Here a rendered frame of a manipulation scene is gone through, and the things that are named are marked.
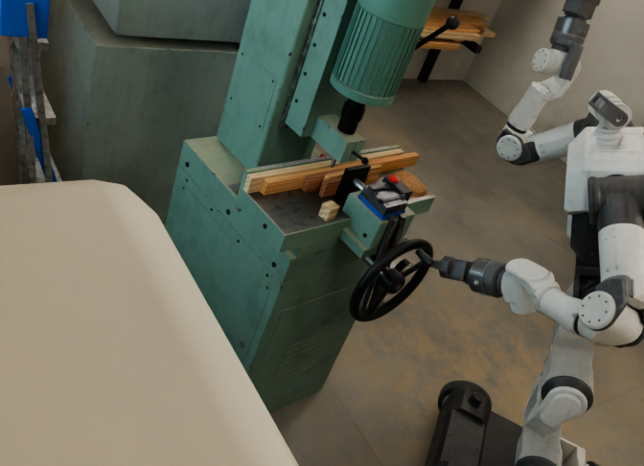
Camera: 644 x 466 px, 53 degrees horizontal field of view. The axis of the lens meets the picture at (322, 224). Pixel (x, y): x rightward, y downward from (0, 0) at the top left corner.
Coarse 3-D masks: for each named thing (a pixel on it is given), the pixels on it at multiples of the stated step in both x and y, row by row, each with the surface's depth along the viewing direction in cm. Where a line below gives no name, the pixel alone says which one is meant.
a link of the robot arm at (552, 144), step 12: (540, 132) 189; (552, 132) 185; (564, 132) 182; (504, 144) 191; (516, 144) 189; (528, 144) 188; (540, 144) 187; (552, 144) 185; (564, 144) 183; (504, 156) 193; (516, 156) 190; (528, 156) 189; (540, 156) 188; (552, 156) 187
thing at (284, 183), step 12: (396, 156) 204; (408, 156) 207; (384, 168) 202; (396, 168) 206; (264, 180) 171; (276, 180) 172; (288, 180) 175; (300, 180) 178; (264, 192) 172; (276, 192) 175
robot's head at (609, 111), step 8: (600, 96) 153; (592, 104) 154; (608, 104) 148; (616, 104) 149; (600, 112) 149; (608, 112) 148; (616, 112) 148; (624, 112) 148; (608, 120) 149; (616, 120) 150; (624, 120) 149; (616, 128) 151
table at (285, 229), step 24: (240, 192) 173; (288, 192) 177; (312, 192) 181; (264, 216) 166; (288, 216) 169; (312, 216) 172; (336, 216) 175; (288, 240) 164; (312, 240) 171; (360, 240) 176
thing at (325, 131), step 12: (324, 120) 179; (336, 120) 182; (312, 132) 183; (324, 132) 180; (336, 132) 176; (324, 144) 180; (336, 144) 177; (348, 144) 174; (360, 144) 178; (336, 156) 178; (348, 156) 178
